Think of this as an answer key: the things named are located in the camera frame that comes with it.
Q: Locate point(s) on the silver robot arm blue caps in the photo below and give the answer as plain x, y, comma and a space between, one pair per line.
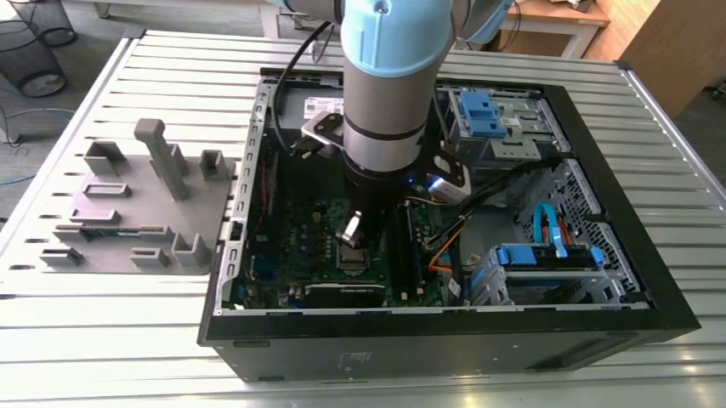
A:
391, 85

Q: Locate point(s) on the black RAM slot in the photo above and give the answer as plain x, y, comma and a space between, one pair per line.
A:
411, 255
403, 255
397, 255

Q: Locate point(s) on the small wrist electronics box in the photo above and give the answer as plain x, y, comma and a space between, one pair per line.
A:
320, 127

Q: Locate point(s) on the green motherboard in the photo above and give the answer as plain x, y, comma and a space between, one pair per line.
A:
305, 251

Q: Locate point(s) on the grey power supply unit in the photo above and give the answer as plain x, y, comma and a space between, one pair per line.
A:
294, 102

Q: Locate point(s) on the blue drive bay latch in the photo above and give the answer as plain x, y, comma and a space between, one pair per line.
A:
481, 110

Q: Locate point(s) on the black graphics card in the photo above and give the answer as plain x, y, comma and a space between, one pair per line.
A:
345, 295

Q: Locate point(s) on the silver optical drive bay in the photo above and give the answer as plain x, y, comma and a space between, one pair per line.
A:
521, 146

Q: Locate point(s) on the empty blue disk carrier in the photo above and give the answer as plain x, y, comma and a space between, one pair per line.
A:
480, 278

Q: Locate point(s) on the blue VGA port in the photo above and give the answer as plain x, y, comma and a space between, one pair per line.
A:
241, 294

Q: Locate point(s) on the hard disk in blue carrier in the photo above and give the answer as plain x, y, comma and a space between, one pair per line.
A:
567, 256

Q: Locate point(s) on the black PC case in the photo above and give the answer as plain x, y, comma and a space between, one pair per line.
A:
453, 340

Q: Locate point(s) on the grey parts rack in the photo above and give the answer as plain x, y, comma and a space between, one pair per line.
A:
141, 204

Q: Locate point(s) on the silver disk bay cage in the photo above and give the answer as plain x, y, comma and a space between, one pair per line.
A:
612, 285

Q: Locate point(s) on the dark green RAM stick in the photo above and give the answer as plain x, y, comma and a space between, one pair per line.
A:
108, 232

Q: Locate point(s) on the white desk with wooden top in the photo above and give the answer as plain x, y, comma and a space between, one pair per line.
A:
567, 15

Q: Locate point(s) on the wooden cabinet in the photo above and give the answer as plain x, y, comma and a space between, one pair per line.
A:
668, 51

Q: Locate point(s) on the dark wrist camera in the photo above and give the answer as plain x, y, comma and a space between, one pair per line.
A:
348, 231

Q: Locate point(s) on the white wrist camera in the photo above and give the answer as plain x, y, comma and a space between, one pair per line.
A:
451, 191

